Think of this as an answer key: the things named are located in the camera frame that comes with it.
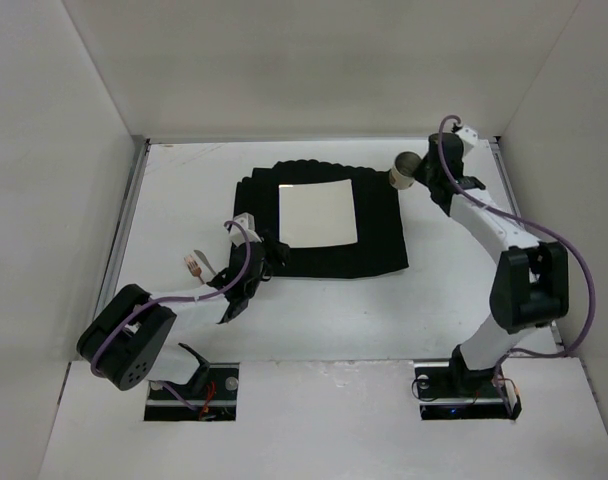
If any metal cup with paper sleeve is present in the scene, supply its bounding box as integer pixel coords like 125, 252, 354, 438
389, 151, 422, 190

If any square white plate black rim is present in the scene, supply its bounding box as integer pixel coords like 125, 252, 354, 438
278, 180, 358, 249

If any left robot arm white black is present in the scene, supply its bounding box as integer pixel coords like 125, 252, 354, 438
76, 227, 290, 392

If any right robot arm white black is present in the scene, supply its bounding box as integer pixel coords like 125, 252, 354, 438
415, 133, 569, 396

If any silver table knife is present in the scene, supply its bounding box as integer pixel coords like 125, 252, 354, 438
193, 249, 216, 276

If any copper fork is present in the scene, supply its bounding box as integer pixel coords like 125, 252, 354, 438
184, 255, 205, 284

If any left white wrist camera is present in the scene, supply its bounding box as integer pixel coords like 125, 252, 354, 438
225, 212, 261, 247

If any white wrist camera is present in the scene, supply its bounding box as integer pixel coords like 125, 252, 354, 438
225, 212, 261, 247
455, 125, 479, 157

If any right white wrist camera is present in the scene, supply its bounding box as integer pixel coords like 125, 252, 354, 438
455, 125, 479, 157

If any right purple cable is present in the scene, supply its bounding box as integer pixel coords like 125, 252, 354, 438
437, 114, 598, 359

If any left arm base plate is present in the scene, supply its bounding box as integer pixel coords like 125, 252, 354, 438
143, 363, 240, 422

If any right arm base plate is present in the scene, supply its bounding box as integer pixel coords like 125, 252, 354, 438
411, 362, 522, 421

